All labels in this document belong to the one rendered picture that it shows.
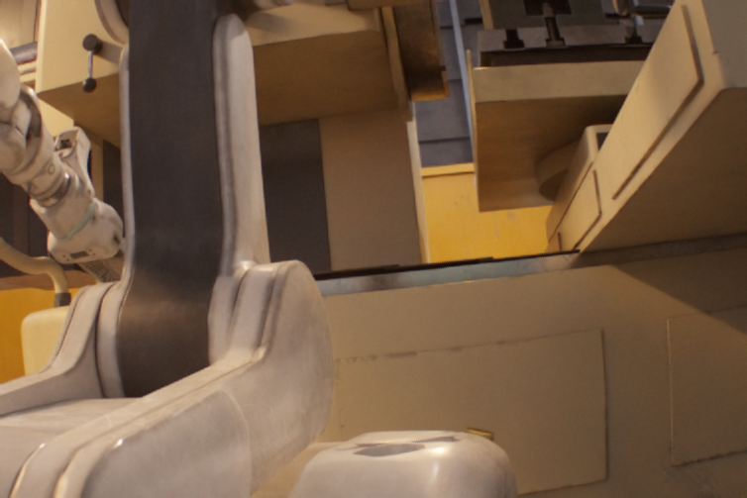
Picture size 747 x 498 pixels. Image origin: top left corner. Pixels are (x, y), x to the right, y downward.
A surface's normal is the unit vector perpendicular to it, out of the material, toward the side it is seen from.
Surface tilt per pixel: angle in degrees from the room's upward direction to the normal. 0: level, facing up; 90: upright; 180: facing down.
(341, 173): 90
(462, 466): 43
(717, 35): 90
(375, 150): 90
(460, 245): 90
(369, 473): 38
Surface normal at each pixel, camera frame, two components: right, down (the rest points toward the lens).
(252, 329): -0.24, -0.75
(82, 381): 0.97, -0.12
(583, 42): -0.11, -0.11
